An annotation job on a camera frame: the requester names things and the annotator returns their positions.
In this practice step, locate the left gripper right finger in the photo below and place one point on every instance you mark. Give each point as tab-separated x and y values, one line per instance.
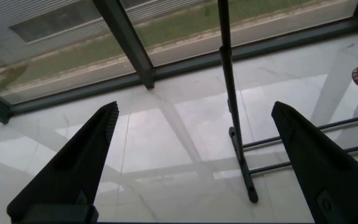
331	174

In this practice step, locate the black clothes rack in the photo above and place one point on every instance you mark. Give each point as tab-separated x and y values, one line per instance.
232	102

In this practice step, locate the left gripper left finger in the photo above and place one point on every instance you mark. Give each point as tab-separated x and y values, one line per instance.
73	174

